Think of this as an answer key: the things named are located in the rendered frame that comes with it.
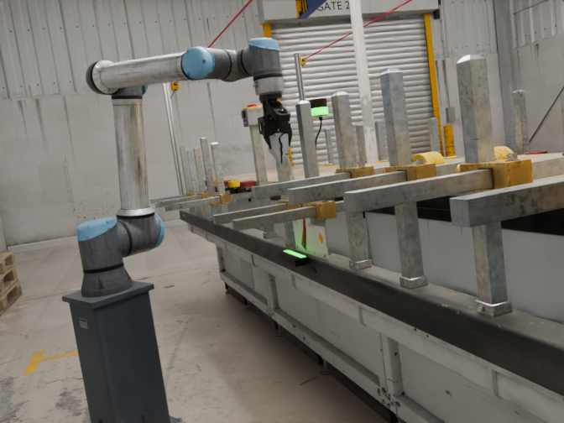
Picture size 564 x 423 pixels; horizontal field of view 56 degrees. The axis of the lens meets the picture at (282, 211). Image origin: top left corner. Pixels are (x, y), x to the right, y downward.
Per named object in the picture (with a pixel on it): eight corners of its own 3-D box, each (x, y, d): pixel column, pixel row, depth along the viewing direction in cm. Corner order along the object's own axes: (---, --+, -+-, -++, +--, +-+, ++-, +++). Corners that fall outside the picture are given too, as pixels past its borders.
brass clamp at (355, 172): (356, 188, 130) (353, 168, 129) (332, 187, 142) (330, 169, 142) (378, 185, 132) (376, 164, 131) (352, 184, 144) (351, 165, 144)
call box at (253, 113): (248, 127, 204) (246, 107, 203) (243, 128, 210) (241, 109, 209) (265, 125, 206) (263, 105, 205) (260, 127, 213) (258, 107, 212)
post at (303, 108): (319, 258, 163) (299, 101, 158) (315, 256, 166) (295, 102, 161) (329, 255, 164) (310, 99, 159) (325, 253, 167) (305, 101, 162)
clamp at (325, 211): (321, 220, 155) (319, 203, 154) (304, 217, 167) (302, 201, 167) (338, 217, 156) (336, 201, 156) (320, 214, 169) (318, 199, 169)
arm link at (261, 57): (258, 43, 168) (284, 35, 161) (264, 83, 169) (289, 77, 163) (239, 41, 160) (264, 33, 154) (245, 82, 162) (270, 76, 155)
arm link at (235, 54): (206, 53, 166) (235, 44, 159) (231, 54, 175) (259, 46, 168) (211, 83, 167) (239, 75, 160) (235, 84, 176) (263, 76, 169)
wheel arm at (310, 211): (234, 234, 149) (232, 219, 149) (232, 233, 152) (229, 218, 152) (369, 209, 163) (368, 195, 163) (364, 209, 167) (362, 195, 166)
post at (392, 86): (411, 289, 116) (387, 68, 111) (403, 287, 119) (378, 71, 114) (425, 286, 117) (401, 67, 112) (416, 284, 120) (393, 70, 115)
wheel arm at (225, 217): (216, 227, 173) (214, 214, 172) (213, 226, 176) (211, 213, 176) (335, 206, 187) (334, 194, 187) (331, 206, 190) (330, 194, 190)
